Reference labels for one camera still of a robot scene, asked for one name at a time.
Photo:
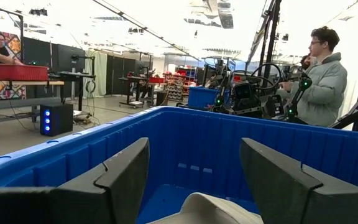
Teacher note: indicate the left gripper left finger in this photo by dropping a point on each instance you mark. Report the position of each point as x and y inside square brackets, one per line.
[89, 202]

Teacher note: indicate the grey slide sandal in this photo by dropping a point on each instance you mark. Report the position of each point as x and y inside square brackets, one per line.
[207, 211]

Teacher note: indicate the red plastic bin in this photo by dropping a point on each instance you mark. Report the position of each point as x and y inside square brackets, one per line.
[20, 72]

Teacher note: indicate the large blue plastic bin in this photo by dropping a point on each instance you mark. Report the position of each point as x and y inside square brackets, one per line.
[197, 146]

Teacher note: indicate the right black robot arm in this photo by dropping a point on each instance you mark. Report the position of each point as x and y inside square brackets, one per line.
[295, 98]

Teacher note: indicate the background black robot arm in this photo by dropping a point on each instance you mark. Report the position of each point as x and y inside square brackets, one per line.
[221, 84]

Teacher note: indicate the wooden table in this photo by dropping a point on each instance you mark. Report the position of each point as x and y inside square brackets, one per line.
[17, 82]

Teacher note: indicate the black monitor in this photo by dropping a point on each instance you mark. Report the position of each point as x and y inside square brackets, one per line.
[70, 59]

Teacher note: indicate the small blue plastic bin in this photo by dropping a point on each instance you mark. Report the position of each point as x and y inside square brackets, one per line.
[200, 98]

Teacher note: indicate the computer tower blue lights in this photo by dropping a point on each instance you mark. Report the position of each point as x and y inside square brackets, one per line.
[56, 119]

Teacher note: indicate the pale curtain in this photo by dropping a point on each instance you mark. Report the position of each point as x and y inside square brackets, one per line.
[99, 74]

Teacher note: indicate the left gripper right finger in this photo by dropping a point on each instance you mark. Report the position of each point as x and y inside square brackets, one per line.
[291, 193]

